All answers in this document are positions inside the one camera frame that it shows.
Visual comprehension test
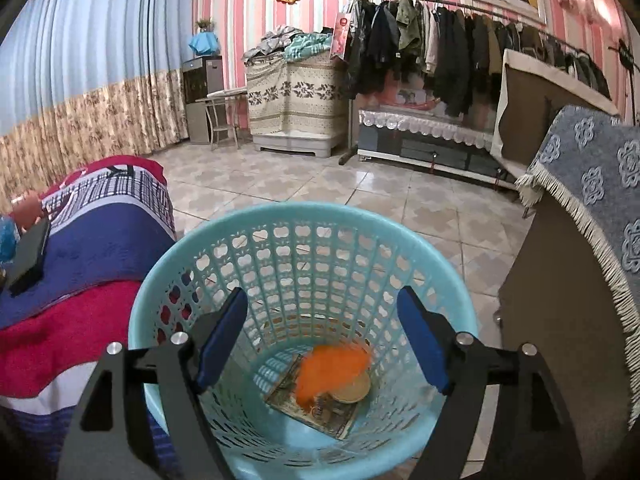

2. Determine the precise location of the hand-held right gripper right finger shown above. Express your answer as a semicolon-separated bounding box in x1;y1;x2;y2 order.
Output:
396;286;586;480

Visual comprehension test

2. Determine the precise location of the blue patterned fringed cloth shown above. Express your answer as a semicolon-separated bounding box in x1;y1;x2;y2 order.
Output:
515;105;640;376

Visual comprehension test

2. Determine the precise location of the round tan disc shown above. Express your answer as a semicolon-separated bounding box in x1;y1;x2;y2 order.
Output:
331;372;373;405

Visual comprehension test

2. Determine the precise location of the blue cloth cover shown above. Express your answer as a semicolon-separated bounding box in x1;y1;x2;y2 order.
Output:
188;31;221;57

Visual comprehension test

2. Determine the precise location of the grey water dispenser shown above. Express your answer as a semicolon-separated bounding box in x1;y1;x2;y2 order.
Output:
181;56;224;145

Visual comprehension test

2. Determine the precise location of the blue floral curtain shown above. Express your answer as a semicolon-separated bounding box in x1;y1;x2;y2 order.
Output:
0;0;196;201

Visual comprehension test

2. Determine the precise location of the white lace cloth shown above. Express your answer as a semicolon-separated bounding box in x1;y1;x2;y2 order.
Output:
359;108;501;151

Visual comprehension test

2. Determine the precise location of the brown board white frame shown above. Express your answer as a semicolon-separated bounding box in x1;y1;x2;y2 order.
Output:
490;49;623;173

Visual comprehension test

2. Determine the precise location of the beige patterned cloth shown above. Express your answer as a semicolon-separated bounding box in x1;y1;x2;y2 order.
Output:
246;55;348;137

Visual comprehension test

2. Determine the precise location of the black glass TV stand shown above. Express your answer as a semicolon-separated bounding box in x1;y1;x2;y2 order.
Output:
357;105;521;192

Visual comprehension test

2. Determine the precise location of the striped blanket covered table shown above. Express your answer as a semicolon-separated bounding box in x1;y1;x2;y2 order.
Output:
0;156;183;480

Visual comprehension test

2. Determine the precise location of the black wallet case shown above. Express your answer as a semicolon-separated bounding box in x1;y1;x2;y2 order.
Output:
7;217;52;297

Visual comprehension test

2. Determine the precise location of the black wall hook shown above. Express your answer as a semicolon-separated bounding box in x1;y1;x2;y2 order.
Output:
607;37;640;126

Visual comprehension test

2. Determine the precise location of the blue crinkled wrapper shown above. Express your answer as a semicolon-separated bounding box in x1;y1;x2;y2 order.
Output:
0;215;20;263

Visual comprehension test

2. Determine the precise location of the turquoise plastic basket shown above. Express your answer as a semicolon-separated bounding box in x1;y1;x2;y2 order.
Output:
127;201;480;480

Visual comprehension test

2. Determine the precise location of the row of hanging clothes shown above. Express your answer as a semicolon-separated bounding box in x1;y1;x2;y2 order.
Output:
345;0;613;118

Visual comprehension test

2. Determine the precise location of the pile of folded clothes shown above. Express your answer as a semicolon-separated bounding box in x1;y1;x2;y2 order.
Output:
242;31;335;65

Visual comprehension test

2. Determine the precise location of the pink cup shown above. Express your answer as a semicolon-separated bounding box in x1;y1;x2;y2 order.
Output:
10;191;51;233

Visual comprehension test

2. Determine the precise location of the printed paper packet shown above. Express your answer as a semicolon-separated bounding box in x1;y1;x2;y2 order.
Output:
265;355;358;441

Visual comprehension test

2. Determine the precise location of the metal clothes rack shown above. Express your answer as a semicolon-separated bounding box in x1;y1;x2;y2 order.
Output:
339;0;601;166

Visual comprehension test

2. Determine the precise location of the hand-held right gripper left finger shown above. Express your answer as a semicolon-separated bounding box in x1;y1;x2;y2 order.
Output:
57;287;249;480

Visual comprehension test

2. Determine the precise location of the pink hanging bag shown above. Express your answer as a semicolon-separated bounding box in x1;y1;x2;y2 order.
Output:
330;10;353;61

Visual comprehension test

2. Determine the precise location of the brown wooden cabinet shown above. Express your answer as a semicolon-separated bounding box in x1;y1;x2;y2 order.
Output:
497;180;640;480

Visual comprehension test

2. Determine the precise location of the pink curtain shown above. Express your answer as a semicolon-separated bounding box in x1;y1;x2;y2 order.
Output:
555;0;636;46

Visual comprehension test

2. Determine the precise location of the metal chair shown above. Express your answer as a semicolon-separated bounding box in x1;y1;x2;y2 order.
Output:
206;97;241;152

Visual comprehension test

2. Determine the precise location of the small metal table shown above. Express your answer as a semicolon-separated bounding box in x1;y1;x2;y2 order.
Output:
195;87;249;148

